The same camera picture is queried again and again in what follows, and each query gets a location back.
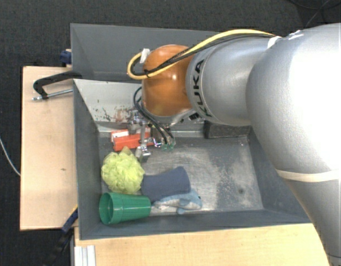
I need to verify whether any red-orange box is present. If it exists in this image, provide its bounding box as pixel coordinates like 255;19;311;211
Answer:
110;129;152;152

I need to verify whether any light blue cloth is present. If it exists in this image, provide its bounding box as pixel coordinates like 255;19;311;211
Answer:
151;188;203;215

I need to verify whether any pale wood board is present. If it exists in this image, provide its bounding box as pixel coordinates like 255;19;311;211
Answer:
19;65;79;231

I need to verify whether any yellow-green bath pouf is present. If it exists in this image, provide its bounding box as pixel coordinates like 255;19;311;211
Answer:
100;146;146;195

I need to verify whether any grey metal bin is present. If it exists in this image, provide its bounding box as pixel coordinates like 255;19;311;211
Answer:
70;23;312;241

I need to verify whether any dark blue sponge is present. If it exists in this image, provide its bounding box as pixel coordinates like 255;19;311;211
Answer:
140;166;192;203

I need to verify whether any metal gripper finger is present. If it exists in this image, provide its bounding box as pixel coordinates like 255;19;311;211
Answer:
148;136;163;149
135;145;152;163

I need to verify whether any green plastic cup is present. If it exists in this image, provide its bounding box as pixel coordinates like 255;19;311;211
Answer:
98;192;152;226

